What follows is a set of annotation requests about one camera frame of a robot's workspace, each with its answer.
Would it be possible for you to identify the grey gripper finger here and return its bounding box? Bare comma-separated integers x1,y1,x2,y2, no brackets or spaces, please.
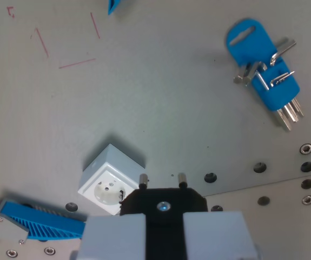
183,211,260,260
80,213,147,260

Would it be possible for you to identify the black two-pin power plug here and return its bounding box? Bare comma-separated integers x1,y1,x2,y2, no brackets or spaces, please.
119,172,209,260

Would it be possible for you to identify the blue ribbed flexible finger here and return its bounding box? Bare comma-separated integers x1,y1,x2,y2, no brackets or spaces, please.
1,201,87,241

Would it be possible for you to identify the thick steel hex key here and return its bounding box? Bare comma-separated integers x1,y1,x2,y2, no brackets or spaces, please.
233,62,293,132

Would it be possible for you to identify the thin steel hex key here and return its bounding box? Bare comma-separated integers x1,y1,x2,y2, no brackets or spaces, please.
269,70,296,87

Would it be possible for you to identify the blue hex key holder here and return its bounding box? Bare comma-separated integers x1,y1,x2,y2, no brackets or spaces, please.
226,18,301,112

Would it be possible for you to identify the blue plastic part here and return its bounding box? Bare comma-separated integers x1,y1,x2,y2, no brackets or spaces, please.
107,0,129,16

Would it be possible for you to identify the white wall socket box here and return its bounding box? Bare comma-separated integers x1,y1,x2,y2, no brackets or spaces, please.
77,143,147,216

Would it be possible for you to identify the grey finger mounting bracket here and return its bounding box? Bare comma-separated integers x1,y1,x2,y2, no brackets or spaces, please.
0,206,29,245

